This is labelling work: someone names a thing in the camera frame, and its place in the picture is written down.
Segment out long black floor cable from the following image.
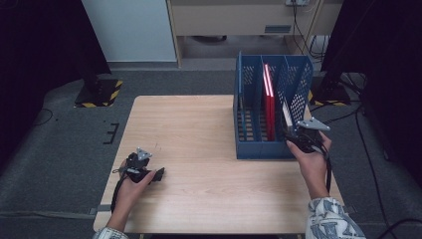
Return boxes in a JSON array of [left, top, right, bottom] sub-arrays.
[[353, 106, 391, 239]]

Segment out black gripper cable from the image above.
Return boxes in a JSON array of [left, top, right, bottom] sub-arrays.
[[109, 172, 129, 213], [317, 142, 333, 194]]

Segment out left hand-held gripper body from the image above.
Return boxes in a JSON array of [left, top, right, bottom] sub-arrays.
[[124, 146, 154, 184]]

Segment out person's left hand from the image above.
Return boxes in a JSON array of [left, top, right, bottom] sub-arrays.
[[114, 158, 159, 214]]

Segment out white panel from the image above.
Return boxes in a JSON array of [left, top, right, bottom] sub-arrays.
[[82, 0, 177, 63]]

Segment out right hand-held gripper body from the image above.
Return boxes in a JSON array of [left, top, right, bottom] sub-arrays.
[[293, 118, 331, 154]]

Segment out beige desk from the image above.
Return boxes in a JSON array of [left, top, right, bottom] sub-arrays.
[[165, 0, 344, 69]]

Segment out blue file rack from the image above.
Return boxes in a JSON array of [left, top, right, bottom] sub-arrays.
[[233, 54, 315, 160]]

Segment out blue book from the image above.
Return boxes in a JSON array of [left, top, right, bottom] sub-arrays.
[[237, 50, 247, 142]]

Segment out person's right hand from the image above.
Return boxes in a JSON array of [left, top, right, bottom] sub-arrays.
[[286, 131, 333, 184]]

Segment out black hanging cables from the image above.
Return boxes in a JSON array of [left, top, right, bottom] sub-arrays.
[[292, 3, 329, 64]]

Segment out black stand with striped base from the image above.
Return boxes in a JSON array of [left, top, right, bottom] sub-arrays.
[[73, 63, 124, 109], [308, 71, 352, 108]]

